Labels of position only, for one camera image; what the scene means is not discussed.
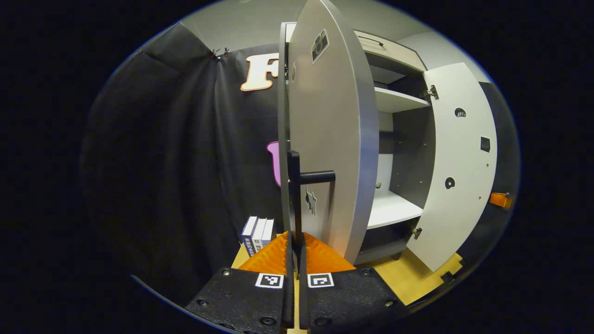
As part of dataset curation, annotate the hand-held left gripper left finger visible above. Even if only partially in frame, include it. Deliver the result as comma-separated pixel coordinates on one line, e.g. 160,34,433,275
186,231,296,334

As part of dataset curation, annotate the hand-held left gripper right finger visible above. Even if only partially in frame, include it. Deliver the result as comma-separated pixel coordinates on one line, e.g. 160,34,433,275
299,232,409,334

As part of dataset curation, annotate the white door with headphones sticker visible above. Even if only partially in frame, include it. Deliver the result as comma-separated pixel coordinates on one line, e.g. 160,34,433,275
406,63,498,273

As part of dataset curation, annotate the white double-door shoe cabinet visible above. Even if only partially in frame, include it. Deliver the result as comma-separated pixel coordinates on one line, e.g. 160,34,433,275
281,21,432,266

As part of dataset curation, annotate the black door handle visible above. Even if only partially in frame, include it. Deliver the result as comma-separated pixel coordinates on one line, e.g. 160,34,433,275
287,150,336,242

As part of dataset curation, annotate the white door with camera sticker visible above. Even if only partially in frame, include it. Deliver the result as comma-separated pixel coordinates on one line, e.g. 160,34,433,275
278,0,380,266

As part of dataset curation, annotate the white cabinet shelf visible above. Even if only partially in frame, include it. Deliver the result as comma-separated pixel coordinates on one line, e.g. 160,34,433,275
367,190,424,230
374,87,431,113

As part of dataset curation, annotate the white cabinet drawer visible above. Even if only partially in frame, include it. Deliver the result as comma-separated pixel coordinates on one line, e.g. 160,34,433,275
355,30,427,72

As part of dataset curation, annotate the black backdrop cloth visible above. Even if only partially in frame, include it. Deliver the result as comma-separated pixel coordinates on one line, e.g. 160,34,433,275
81,21,520,297

